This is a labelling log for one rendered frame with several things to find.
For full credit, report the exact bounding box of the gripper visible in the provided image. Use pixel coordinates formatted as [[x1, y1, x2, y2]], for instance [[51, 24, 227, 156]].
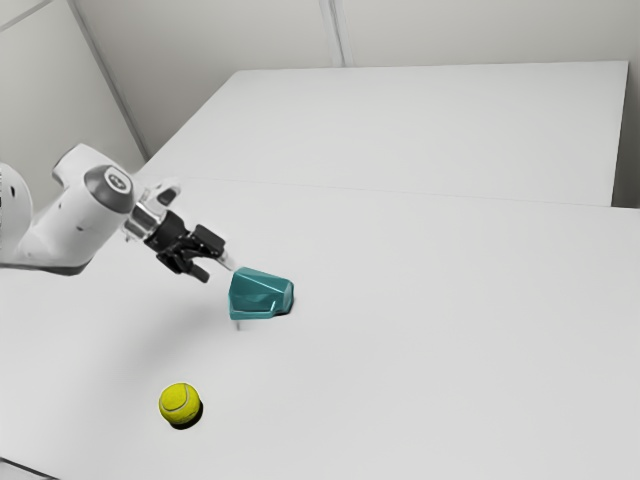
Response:
[[143, 210, 240, 285]]

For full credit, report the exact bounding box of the teal faceted mug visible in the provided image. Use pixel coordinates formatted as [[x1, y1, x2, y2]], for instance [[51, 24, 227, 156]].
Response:
[[227, 267, 296, 321]]

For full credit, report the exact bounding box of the yellow tennis ball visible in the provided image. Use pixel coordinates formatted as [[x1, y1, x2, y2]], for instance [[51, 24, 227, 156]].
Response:
[[158, 382, 203, 427]]

